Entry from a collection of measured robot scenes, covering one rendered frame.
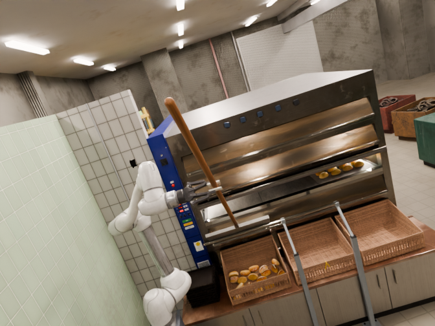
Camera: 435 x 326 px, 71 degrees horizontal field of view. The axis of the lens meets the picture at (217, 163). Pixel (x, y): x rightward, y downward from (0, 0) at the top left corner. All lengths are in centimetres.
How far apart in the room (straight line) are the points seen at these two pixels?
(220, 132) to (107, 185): 117
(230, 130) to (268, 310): 162
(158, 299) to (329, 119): 207
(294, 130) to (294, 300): 150
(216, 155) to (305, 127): 86
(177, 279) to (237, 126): 139
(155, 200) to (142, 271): 185
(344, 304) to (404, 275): 56
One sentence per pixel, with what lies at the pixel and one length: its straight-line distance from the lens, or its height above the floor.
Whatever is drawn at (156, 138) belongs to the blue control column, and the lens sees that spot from 279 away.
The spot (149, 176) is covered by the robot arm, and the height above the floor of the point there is 210.
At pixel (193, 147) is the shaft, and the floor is 226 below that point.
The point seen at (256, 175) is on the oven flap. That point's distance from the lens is 291.
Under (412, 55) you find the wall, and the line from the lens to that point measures 1443.
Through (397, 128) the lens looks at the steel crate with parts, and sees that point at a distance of 742.
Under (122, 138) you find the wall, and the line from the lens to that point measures 288.
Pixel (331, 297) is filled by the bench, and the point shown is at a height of 41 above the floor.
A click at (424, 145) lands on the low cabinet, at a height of 39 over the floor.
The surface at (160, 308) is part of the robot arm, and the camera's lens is 226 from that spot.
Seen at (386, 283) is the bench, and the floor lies 38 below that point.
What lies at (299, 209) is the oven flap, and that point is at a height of 102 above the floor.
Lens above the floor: 248
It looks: 15 degrees down
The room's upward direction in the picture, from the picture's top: 19 degrees counter-clockwise
